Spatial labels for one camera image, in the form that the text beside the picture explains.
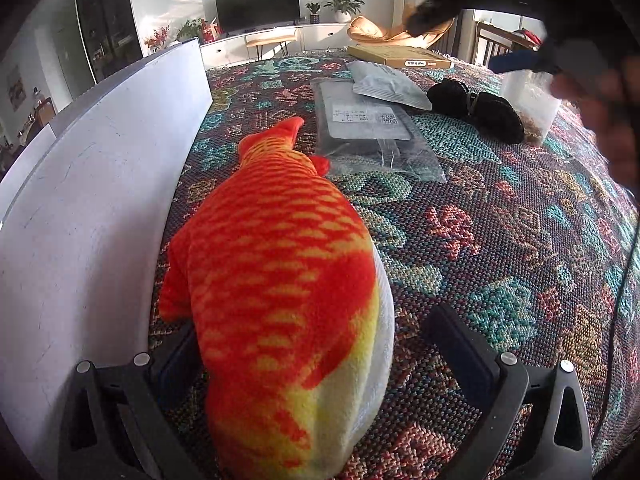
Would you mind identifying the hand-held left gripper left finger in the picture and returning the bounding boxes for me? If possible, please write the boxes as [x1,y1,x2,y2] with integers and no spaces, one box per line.
[57,325,206,480]

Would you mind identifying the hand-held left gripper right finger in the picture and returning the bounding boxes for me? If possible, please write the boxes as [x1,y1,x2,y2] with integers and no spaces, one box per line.
[425,304,593,480]

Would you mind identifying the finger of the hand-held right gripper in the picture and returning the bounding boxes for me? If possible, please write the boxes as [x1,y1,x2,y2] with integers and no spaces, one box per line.
[489,49,551,75]

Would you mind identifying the orange fish plush toy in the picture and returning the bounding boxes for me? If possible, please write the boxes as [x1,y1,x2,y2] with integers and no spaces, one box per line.
[157,116,396,480]

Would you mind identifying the white cardboard box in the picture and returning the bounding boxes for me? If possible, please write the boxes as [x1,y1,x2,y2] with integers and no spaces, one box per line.
[0,37,213,480]

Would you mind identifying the person's right hand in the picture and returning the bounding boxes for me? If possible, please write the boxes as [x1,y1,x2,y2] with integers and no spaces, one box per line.
[550,67,640,191]

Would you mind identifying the wooden railing bench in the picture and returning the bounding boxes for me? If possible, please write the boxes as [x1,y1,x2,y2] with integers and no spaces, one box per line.
[472,20,543,68]

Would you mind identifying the clear jar with black lid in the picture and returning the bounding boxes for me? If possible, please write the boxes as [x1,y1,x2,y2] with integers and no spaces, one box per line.
[500,67,563,148]

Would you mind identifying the black rolled cloth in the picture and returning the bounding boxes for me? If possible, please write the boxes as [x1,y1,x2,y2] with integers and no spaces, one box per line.
[427,79,525,145]

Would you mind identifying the patterned woven blanket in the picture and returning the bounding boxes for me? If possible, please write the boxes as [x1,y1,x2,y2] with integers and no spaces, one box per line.
[147,50,640,480]

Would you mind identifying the flat yellow box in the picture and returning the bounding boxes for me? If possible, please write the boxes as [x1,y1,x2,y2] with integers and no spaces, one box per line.
[346,44,453,69]

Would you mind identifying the light grey plastic packet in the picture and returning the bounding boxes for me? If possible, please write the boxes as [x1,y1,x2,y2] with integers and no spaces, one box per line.
[352,60,432,111]

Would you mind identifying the orange lounge chair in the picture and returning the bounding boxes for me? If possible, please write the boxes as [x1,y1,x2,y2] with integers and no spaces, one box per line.
[347,7,458,46]

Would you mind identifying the large plant in white pot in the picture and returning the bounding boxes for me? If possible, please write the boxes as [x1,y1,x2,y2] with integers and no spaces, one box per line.
[323,0,366,23]

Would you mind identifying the clear packet with label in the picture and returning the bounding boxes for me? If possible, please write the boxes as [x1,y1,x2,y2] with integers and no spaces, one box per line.
[309,77,447,184]

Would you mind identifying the white television cabinet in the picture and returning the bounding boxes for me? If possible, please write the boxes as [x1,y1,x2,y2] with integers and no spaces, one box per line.
[200,22,351,68]

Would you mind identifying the wooden stool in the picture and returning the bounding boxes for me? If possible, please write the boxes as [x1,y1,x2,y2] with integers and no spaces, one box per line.
[245,31,299,58]

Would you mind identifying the black television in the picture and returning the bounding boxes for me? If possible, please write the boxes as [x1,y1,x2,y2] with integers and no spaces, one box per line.
[215,0,302,33]

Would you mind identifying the wooden chair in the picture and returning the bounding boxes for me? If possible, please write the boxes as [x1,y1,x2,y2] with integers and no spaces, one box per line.
[27,100,56,133]

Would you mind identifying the bushy green plant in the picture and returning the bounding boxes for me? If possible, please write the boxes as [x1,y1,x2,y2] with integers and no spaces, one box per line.
[176,18,203,43]

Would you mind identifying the red flowers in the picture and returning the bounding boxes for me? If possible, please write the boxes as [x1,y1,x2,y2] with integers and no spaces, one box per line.
[145,25,171,53]

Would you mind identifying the black display cabinet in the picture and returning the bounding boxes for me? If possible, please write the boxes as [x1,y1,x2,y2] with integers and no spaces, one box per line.
[74,0,146,86]

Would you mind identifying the framed wall picture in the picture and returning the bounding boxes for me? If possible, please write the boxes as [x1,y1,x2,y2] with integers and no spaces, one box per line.
[6,65,26,111]

